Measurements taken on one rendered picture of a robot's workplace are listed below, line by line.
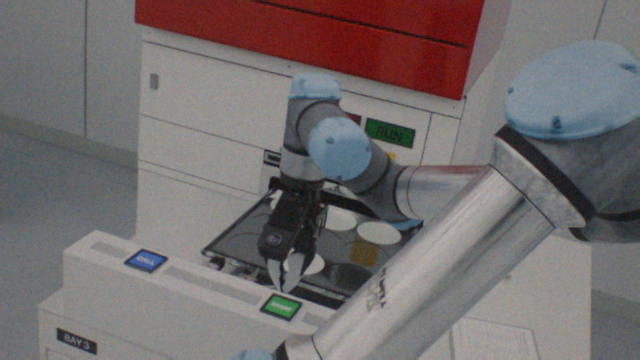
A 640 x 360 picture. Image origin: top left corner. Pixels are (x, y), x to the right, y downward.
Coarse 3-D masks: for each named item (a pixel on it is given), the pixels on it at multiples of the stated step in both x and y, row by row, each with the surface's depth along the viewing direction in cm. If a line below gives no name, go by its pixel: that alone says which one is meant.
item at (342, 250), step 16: (272, 208) 161; (336, 208) 166; (240, 224) 152; (256, 224) 154; (224, 240) 145; (240, 240) 146; (256, 240) 147; (320, 240) 151; (336, 240) 152; (352, 240) 153; (368, 240) 154; (400, 240) 156; (240, 256) 140; (256, 256) 141; (320, 256) 145; (336, 256) 146; (352, 256) 147; (368, 256) 148; (384, 256) 149; (320, 272) 139; (336, 272) 140; (352, 272) 141; (368, 272) 142; (336, 288) 135; (352, 288) 136
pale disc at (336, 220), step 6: (330, 210) 165; (336, 210) 165; (330, 216) 162; (336, 216) 163; (342, 216) 163; (348, 216) 163; (330, 222) 159; (336, 222) 160; (342, 222) 160; (348, 222) 161; (354, 222) 161; (336, 228) 157; (342, 228) 158; (348, 228) 158
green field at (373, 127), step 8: (368, 120) 161; (368, 128) 162; (376, 128) 161; (384, 128) 160; (392, 128) 159; (400, 128) 159; (376, 136) 162; (384, 136) 161; (392, 136) 160; (400, 136) 159; (408, 136) 159; (400, 144) 160; (408, 144) 159
